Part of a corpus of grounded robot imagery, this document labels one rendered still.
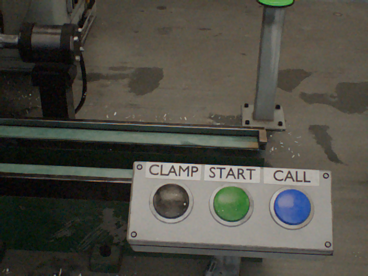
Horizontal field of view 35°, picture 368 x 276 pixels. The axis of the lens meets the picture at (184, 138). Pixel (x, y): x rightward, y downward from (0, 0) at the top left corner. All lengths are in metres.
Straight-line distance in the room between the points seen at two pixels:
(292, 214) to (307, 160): 0.53
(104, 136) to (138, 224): 0.36
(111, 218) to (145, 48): 0.66
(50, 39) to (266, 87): 0.40
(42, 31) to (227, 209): 0.48
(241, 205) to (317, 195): 0.07
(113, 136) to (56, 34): 0.17
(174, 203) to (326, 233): 0.13
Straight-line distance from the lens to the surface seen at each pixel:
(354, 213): 0.93
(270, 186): 0.50
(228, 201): 0.49
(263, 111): 1.08
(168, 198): 0.49
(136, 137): 0.84
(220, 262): 0.55
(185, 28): 1.47
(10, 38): 0.90
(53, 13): 1.20
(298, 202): 0.49
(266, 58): 1.03
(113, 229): 0.79
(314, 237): 0.50
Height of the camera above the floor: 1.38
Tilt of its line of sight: 34 degrees down
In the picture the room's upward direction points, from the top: 1 degrees clockwise
